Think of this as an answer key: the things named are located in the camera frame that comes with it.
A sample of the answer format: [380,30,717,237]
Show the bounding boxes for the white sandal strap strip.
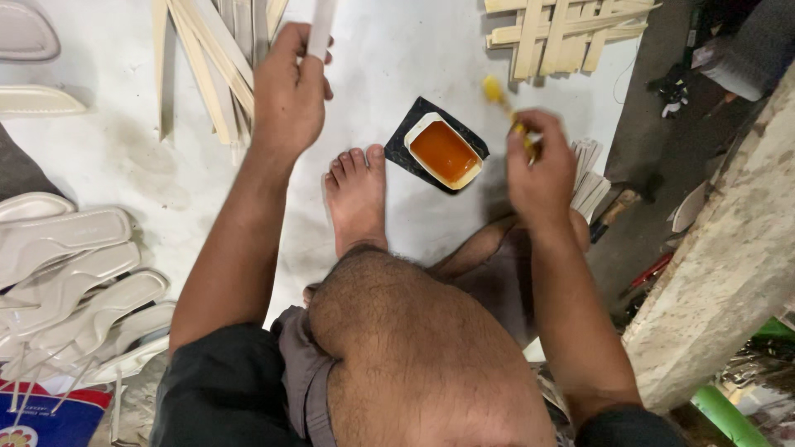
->
[307,0,340,63]

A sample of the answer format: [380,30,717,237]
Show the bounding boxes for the grey shorts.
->
[271,228,542,447]

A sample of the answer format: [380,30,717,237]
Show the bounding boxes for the green pipe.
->
[690,384,772,447]

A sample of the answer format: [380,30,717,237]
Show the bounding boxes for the pile of white insoles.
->
[0,191,178,387]

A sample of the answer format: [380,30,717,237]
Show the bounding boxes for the person's right hand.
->
[506,108,579,230]

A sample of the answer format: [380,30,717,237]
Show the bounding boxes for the white floor sheet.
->
[0,0,642,330]

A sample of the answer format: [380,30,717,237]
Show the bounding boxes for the crossed stack of cream strips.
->
[484,0,663,82]

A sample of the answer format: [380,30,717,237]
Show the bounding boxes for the person's right leg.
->
[427,210,591,281]

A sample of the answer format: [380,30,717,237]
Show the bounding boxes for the dark grey cloth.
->
[0,123,64,201]

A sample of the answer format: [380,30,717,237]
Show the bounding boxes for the glue brush with yellow tip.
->
[482,74,542,166]

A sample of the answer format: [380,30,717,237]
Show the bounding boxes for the black shirt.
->
[149,323,689,447]

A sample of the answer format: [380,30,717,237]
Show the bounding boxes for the white cut sole piece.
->
[670,180,709,234]

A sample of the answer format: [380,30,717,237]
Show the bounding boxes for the hammer with wooden handle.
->
[588,189,641,245]

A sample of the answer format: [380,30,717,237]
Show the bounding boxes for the person's left leg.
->
[302,243,558,447]

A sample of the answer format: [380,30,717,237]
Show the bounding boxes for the pile of cream strips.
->
[152,0,290,166]

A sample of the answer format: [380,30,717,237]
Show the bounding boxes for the person's left foot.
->
[323,144,390,259]

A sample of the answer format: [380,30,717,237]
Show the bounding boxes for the blue and red bag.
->
[0,377,114,447]

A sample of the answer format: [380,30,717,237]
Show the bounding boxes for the red handled tool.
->
[626,251,675,294]

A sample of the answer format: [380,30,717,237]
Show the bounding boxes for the person's left hand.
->
[253,23,335,163]

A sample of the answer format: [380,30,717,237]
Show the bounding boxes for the white tray of orange glue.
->
[404,112,484,191]

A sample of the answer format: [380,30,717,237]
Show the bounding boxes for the bundle of short white strips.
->
[568,138,613,224]

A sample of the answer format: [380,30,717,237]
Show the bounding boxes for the concrete ledge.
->
[621,62,795,415]

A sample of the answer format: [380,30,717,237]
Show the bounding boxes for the black mat piece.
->
[384,96,491,196]

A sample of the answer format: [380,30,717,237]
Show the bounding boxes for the heap of dark clutter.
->
[647,61,691,120]

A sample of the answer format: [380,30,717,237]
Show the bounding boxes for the person's leg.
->
[302,243,558,447]
[427,210,591,281]

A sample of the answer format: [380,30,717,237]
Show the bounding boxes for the white sandal sole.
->
[0,84,88,119]
[0,0,62,62]

